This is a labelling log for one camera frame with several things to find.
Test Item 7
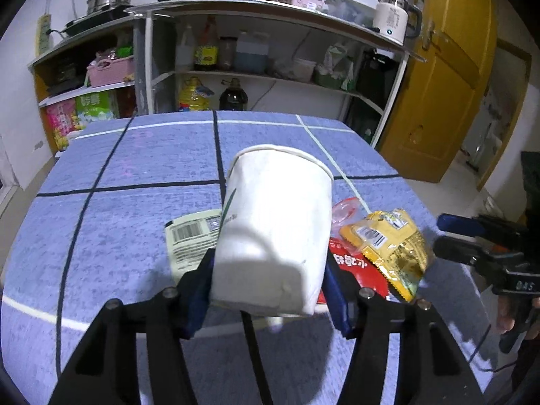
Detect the green carton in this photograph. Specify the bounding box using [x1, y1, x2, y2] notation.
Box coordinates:
[75, 90, 119, 125]

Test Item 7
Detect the pink carton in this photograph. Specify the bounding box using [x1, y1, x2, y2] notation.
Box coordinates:
[46, 101, 79, 152]

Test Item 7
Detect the low wooden shelf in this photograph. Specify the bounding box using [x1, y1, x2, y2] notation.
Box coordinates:
[27, 23, 140, 153]

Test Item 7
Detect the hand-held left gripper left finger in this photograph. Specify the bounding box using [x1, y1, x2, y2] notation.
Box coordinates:
[48, 248, 217, 405]

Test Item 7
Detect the pink plastic basket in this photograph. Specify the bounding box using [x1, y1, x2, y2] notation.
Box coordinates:
[86, 58, 136, 87]

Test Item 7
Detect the white plastic bucket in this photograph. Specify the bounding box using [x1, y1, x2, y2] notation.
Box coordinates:
[293, 57, 317, 83]

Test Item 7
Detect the white paper cup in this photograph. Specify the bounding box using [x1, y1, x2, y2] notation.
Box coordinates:
[211, 144, 334, 317]

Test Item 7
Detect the green snack packet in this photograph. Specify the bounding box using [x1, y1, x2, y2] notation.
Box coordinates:
[164, 210, 223, 283]

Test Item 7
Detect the yellow wooden door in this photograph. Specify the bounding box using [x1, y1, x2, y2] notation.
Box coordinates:
[380, 0, 498, 184]

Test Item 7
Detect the blue plastic jerrycan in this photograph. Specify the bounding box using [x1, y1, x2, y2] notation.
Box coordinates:
[234, 30, 270, 73]

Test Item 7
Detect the brown jar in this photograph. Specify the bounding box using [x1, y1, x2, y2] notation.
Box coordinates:
[218, 36, 236, 72]

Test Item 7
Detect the white electric kettle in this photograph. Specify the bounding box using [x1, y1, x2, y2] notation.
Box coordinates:
[373, 0, 423, 45]

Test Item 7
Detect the grey metal shelf rack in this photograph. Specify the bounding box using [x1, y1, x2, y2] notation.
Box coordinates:
[124, 0, 427, 148]

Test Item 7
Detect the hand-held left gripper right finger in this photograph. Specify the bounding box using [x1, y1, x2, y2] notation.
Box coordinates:
[323, 255, 484, 405]

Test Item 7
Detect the blue checked tablecloth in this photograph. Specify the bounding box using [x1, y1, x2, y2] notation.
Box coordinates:
[0, 110, 486, 405]

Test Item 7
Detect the red printed packet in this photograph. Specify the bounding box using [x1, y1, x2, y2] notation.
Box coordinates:
[318, 236, 394, 304]

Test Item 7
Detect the person's right hand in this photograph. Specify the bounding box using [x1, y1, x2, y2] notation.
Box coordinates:
[497, 295, 540, 342]

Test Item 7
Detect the clear plastic container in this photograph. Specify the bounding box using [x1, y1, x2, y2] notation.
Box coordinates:
[325, 0, 380, 24]

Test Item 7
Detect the black induction cooker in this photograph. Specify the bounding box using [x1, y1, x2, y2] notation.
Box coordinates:
[61, 6, 131, 36]

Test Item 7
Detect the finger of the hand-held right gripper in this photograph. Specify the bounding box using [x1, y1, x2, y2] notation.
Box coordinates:
[436, 213, 528, 242]
[434, 236, 507, 270]

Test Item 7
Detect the large dark bottle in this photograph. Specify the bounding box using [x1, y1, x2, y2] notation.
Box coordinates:
[219, 78, 249, 111]

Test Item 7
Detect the soy sauce bottle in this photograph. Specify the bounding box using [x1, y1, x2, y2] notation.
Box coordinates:
[194, 17, 219, 72]

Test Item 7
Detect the large yellow snack packet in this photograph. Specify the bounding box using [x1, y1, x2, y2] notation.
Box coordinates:
[340, 209, 435, 303]

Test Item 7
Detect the white green plastic bag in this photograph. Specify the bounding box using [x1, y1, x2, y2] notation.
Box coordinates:
[314, 44, 355, 91]

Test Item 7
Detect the metal door handle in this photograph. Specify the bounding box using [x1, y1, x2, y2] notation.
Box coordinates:
[420, 20, 448, 53]

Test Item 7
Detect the white plastic bottle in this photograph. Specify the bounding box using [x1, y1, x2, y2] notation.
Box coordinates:
[175, 25, 195, 72]

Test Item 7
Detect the yellow power strip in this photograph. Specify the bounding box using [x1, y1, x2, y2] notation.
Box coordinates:
[37, 14, 52, 56]

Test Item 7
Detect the yellow cooking oil bottle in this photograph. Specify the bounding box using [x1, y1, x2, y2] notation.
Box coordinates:
[179, 77, 212, 112]

